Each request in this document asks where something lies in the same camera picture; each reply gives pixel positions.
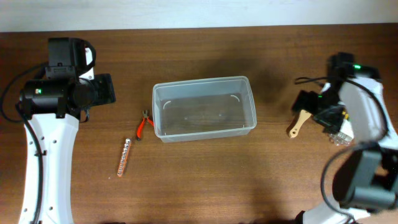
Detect orange socket bit rail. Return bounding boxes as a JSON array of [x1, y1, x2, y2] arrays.
[[117, 138, 132, 177]]

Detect orange scraper with wooden handle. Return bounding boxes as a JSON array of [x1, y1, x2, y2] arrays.
[[288, 110, 312, 138]]

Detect orange handled cutting pliers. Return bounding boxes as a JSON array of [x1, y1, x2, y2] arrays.
[[136, 110, 154, 141]]

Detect clear box of screwdriver bits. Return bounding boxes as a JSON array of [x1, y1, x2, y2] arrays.
[[328, 110, 354, 146]]

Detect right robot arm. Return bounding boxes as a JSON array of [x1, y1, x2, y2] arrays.
[[287, 52, 397, 223]]

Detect clear plastic storage container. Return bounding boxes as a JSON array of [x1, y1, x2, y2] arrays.
[[152, 76, 257, 143]]

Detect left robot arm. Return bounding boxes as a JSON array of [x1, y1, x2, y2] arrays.
[[16, 37, 116, 223]]

